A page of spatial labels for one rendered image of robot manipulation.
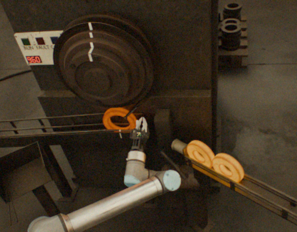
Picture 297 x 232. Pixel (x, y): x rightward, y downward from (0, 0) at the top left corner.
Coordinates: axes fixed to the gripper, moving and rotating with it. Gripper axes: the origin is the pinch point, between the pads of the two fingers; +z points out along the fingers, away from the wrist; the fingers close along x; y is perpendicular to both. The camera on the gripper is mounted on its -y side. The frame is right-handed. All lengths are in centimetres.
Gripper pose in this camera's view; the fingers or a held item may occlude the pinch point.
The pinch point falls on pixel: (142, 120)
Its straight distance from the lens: 172.9
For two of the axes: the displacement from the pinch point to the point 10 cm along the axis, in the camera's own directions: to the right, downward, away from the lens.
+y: -1.8, -4.7, -8.6
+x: -9.8, -0.2, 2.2
